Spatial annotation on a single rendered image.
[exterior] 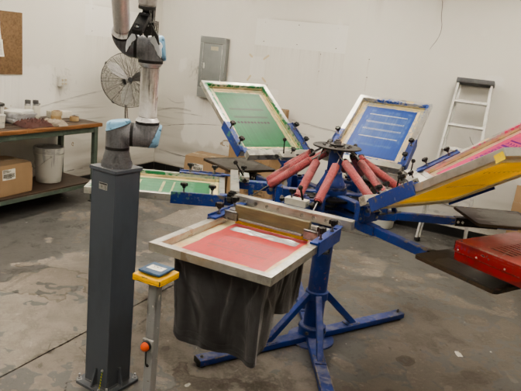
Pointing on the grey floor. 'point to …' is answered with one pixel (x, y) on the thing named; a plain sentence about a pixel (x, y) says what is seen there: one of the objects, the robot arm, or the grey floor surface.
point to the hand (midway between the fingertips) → (143, 56)
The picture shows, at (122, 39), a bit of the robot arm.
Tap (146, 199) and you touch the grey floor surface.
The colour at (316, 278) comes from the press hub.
